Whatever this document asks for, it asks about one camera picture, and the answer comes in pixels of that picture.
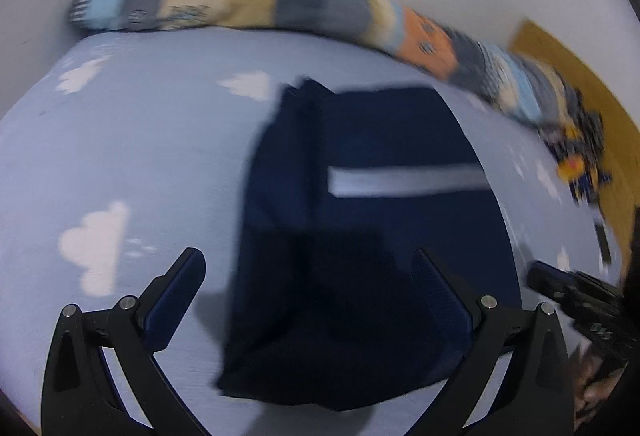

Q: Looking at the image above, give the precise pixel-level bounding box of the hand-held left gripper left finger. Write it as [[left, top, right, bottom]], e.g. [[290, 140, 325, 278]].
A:
[[41, 247, 207, 436]]

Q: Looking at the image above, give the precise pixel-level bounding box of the small black rectangular object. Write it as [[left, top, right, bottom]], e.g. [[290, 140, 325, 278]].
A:
[[594, 220, 614, 268]]

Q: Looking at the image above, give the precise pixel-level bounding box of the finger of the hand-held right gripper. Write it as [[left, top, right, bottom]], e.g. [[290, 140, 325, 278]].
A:
[[526, 260, 577, 308]]

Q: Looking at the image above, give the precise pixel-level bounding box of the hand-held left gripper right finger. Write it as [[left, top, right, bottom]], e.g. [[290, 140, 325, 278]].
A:
[[404, 249, 574, 436]]

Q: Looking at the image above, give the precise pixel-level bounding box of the light blue cloud-print bed sheet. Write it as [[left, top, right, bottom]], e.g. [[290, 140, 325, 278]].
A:
[[0, 24, 626, 436]]

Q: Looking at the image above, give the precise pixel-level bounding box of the navy jacket with red collar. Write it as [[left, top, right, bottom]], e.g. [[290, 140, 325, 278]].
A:
[[216, 77, 524, 413]]

